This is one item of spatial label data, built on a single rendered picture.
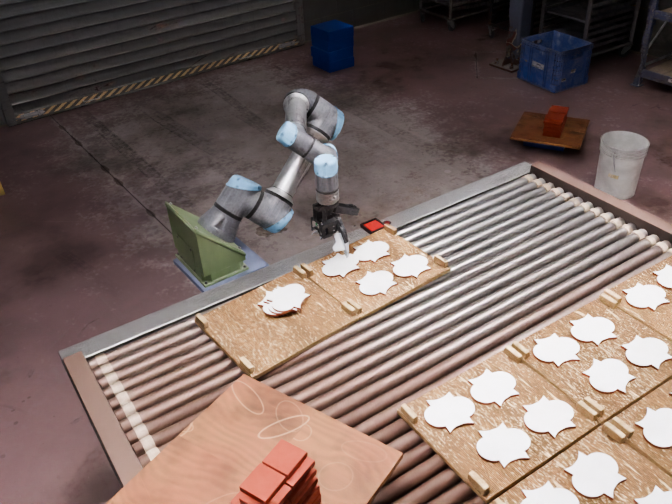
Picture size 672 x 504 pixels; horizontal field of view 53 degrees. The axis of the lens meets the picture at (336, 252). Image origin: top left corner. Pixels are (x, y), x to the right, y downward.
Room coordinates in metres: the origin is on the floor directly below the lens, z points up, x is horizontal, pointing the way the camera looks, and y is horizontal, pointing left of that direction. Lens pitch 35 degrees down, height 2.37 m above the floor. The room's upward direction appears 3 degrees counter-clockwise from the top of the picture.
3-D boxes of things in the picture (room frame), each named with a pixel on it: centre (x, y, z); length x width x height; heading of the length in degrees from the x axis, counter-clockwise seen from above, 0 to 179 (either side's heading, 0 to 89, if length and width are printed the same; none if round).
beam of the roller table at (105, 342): (2.12, -0.01, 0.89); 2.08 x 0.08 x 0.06; 122
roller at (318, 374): (1.68, -0.28, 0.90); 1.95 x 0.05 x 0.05; 122
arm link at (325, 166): (1.93, 0.02, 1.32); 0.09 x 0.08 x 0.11; 178
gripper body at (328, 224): (1.92, 0.02, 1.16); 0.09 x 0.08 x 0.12; 126
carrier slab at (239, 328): (1.69, 0.21, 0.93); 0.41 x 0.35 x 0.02; 127
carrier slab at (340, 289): (1.93, -0.13, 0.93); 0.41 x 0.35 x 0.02; 126
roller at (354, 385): (1.59, -0.34, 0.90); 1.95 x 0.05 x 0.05; 122
